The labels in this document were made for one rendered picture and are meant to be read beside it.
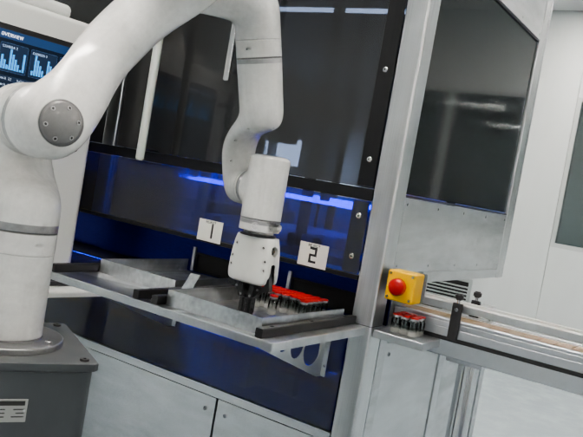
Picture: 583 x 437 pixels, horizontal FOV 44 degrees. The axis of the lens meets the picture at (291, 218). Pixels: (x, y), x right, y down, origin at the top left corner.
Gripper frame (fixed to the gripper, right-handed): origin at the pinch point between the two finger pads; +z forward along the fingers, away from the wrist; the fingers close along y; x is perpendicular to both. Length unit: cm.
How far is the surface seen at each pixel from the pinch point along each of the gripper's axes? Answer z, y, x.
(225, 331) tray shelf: 5.2, 0.9, 4.6
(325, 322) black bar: 3.1, -8.0, -20.4
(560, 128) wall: -102, 66, -496
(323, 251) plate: -10.8, 4.2, -35.3
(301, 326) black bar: 3.0, -8.0, -9.9
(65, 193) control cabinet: -12, 87, -23
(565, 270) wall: 11, 41, -495
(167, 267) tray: 3, 54, -34
